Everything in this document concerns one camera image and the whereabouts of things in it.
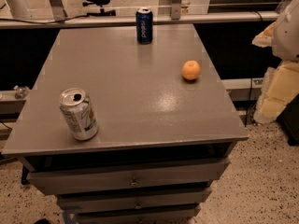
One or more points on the grey drawer cabinet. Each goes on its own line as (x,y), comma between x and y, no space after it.
(161,140)

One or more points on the crumpled clear wrapper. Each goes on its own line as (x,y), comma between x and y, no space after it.
(21,92)

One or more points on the white green soda can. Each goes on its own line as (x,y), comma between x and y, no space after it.
(76,107)

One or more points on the blue pepsi can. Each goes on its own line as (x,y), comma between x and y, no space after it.
(144,25)

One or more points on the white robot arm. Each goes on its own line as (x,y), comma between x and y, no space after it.
(285,39)

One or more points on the grey metal rail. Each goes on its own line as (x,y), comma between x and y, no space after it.
(112,21)

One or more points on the orange fruit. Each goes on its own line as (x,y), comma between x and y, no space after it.
(191,70)

